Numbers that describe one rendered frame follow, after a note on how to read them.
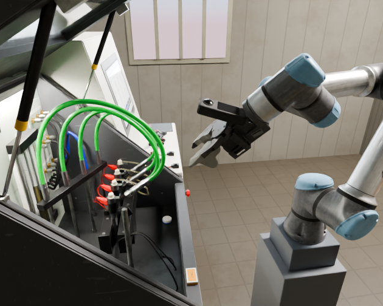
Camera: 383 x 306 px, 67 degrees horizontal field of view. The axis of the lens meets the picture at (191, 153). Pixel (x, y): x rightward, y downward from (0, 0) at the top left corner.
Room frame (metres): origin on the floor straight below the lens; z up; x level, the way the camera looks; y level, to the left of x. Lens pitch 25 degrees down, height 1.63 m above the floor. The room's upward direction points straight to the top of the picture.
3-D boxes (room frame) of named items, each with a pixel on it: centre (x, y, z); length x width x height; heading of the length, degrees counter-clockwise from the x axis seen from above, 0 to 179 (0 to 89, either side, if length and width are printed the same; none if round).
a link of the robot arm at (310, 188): (0.86, -0.43, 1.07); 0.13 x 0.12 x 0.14; 25
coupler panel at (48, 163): (1.01, 0.55, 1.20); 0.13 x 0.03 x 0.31; 6
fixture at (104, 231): (0.91, 0.27, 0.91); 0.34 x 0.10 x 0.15; 6
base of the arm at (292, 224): (0.86, -0.42, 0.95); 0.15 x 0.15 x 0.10
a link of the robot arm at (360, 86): (0.86, -0.42, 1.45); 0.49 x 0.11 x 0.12; 115
